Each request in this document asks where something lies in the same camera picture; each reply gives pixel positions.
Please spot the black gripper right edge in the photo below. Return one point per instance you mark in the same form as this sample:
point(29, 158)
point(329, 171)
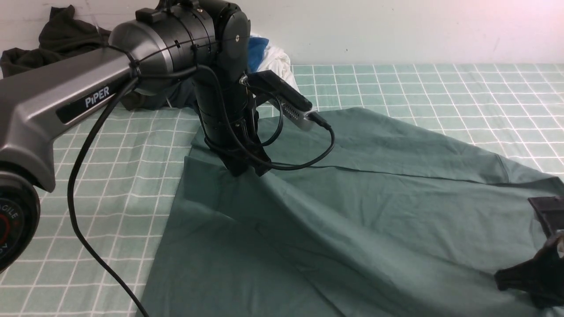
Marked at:
point(542, 276)

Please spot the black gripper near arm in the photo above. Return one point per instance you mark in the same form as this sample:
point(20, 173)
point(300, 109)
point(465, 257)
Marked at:
point(238, 147)

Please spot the green long-sleeved shirt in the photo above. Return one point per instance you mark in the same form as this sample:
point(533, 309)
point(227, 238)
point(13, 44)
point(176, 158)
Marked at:
point(397, 221)

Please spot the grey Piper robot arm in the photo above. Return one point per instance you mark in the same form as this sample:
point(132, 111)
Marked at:
point(47, 130)

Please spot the dark grey crumpled garment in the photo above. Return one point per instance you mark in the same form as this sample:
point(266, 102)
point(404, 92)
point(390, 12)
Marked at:
point(180, 96)

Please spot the white crumpled garment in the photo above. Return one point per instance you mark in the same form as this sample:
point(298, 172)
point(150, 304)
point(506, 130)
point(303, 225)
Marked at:
point(276, 60)

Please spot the green checkered tablecloth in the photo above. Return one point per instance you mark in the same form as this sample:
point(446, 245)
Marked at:
point(127, 187)

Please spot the blue crumpled garment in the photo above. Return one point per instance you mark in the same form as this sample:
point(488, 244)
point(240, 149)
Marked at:
point(257, 47)

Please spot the dark olive crumpled garment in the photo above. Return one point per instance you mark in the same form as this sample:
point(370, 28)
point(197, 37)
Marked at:
point(62, 37)

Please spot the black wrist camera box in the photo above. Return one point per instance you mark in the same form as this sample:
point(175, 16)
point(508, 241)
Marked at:
point(292, 103)

